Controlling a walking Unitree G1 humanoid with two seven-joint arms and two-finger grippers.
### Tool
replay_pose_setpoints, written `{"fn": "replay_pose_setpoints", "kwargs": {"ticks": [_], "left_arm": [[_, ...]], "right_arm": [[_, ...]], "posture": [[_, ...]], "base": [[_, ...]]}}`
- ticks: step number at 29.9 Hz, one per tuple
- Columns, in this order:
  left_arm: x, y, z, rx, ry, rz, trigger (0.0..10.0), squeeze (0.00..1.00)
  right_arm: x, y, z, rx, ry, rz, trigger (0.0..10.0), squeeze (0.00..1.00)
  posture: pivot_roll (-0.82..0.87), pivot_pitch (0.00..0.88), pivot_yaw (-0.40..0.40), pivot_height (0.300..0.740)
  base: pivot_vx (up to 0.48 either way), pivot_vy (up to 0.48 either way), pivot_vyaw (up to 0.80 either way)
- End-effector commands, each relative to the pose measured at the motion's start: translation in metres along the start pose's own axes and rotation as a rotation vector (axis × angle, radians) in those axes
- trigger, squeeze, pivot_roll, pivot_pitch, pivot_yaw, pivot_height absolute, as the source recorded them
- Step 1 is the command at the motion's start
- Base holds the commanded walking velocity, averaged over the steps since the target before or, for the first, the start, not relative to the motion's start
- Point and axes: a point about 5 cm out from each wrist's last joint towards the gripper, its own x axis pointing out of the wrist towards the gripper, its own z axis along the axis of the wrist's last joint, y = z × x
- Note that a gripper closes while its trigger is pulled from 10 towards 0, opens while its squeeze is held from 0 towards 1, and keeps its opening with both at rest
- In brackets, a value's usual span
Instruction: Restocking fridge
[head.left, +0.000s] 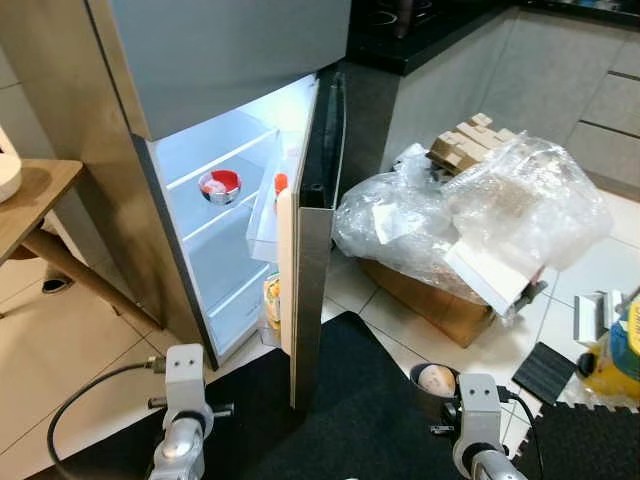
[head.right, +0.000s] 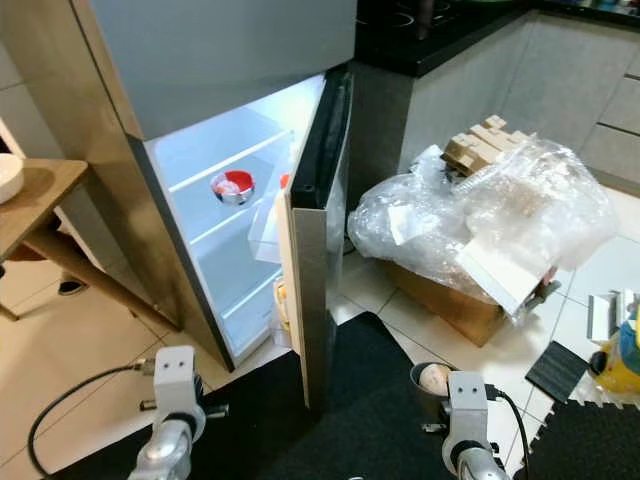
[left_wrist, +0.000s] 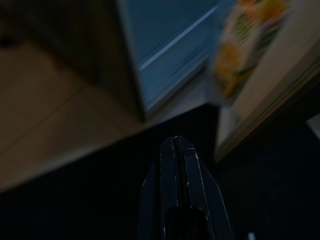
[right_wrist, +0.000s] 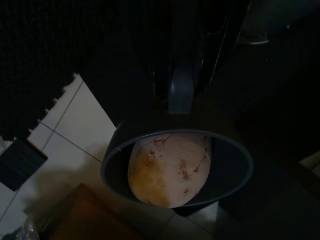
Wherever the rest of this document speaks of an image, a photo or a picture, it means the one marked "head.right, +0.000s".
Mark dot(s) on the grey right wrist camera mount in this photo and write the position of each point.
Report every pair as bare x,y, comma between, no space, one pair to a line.
468,405

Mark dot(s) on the steel metal bracket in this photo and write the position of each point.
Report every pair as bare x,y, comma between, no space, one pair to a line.
605,315

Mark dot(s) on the black puzzle floor mat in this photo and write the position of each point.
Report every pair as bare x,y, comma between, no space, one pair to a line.
590,445

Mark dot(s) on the silver fridge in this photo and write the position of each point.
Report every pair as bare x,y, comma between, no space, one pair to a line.
230,60

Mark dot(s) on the glass fridge shelf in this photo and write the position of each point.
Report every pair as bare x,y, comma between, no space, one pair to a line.
220,152
252,203

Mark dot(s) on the silver fridge compartment door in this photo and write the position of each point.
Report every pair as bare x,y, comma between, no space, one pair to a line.
315,280

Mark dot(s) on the brown potato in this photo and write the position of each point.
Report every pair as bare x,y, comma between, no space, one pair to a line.
435,378

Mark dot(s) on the wooden dining table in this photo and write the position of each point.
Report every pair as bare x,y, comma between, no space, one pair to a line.
40,200

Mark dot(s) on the yellow food jar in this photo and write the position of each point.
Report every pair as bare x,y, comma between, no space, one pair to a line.
281,305

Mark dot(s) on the white foam sheet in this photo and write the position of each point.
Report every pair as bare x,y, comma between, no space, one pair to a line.
500,275

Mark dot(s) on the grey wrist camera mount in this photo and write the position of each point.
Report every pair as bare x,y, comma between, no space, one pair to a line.
468,405
180,385

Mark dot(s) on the white paper label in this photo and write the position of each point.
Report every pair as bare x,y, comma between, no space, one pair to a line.
410,225

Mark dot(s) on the clear fridge door bin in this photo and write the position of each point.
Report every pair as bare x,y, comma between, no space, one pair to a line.
270,225

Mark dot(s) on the cardboard packing inserts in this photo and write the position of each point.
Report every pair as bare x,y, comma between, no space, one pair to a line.
482,145

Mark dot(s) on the silver freezer door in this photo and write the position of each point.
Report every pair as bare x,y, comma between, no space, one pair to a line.
230,80

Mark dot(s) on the orange capped bottle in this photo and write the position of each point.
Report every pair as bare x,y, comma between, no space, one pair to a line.
284,181

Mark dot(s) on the grey kitchen cabinet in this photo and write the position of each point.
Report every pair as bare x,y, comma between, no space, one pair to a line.
510,90

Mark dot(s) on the black kitchen countertop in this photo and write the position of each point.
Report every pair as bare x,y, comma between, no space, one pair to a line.
440,40

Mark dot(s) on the clear bubble wrap bundle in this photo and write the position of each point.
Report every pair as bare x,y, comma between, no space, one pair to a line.
510,210

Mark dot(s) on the small black foam tile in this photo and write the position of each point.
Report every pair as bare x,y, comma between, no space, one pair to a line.
557,372

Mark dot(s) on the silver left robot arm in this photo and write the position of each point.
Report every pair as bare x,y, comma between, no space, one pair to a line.
172,455

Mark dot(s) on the steel bowl with red food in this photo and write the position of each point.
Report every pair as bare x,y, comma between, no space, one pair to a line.
232,186

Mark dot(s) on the dark grey cup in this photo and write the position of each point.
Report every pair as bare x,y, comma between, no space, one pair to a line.
425,405

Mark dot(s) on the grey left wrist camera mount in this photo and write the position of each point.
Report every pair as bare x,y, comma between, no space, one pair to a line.
180,385

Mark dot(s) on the black shoe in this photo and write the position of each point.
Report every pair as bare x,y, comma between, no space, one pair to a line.
72,286

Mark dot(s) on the brown cardboard box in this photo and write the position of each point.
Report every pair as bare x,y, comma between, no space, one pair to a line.
450,305

